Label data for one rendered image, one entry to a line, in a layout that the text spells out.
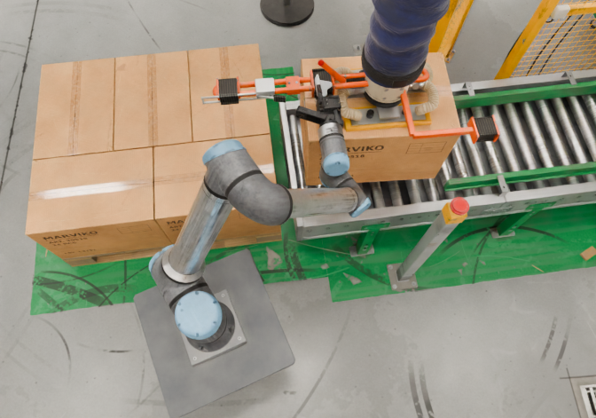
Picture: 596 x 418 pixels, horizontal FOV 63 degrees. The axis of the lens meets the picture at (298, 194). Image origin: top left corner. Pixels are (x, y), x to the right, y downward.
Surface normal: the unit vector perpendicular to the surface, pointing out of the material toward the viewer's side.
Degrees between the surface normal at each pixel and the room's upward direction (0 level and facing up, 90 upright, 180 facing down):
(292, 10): 0
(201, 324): 5
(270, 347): 0
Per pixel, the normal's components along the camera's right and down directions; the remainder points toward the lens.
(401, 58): -0.10, 0.77
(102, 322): 0.01, -0.41
